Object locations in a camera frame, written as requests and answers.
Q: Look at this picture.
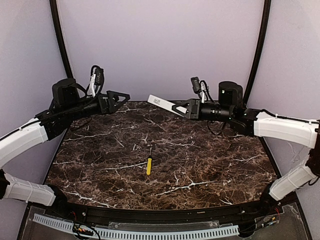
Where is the white remote control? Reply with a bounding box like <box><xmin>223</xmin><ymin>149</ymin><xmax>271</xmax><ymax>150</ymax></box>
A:
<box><xmin>147</xmin><ymin>94</ymin><xmax>180</xmax><ymax>116</ymax></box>

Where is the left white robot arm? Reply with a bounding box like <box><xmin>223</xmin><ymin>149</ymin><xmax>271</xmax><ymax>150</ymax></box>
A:
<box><xmin>0</xmin><ymin>78</ymin><xmax>130</xmax><ymax>207</ymax></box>

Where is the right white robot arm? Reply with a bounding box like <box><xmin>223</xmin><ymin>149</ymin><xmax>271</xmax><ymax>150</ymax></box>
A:
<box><xmin>171</xmin><ymin>81</ymin><xmax>320</xmax><ymax>202</ymax></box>

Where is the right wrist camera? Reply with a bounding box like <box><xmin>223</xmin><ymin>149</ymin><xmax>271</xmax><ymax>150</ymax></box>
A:
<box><xmin>190</xmin><ymin>76</ymin><xmax>213</xmax><ymax>103</ymax></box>

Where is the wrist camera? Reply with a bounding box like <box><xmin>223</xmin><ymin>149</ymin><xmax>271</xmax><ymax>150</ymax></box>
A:
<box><xmin>190</xmin><ymin>76</ymin><xmax>213</xmax><ymax>103</ymax></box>
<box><xmin>86</xmin><ymin>65</ymin><xmax>105</xmax><ymax>97</ymax></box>

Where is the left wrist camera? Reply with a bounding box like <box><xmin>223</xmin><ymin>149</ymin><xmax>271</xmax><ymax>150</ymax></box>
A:
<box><xmin>86</xmin><ymin>65</ymin><xmax>105</xmax><ymax>97</ymax></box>

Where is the yellow handled screwdriver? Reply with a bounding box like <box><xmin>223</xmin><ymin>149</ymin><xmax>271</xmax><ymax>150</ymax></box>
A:
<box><xmin>146</xmin><ymin>147</ymin><xmax>153</xmax><ymax>176</ymax></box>

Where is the left black frame post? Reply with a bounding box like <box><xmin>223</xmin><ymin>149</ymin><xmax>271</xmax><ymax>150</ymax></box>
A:
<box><xmin>48</xmin><ymin>0</ymin><xmax>80</xmax><ymax>80</ymax></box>

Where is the black frame post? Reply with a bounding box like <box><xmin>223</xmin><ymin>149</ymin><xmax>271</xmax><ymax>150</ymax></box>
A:
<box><xmin>243</xmin><ymin>0</ymin><xmax>272</xmax><ymax>106</ymax></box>
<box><xmin>48</xmin><ymin>0</ymin><xmax>80</xmax><ymax>80</ymax></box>

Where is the white slotted cable duct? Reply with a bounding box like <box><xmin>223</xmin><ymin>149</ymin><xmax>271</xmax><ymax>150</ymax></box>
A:
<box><xmin>32</xmin><ymin>213</ymin><xmax>240</xmax><ymax>240</ymax></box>

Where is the black front table rail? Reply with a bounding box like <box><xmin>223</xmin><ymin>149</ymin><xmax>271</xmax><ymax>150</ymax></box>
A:
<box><xmin>58</xmin><ymin>201</ymin><xmax>262</xmax><ymax>225</ymax></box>

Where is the right black frame post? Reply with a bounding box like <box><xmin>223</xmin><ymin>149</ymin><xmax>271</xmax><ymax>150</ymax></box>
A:
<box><xmin>243</xmin><ymin>0</ymin><xmax>272</xmax><ymax>106</ymax></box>

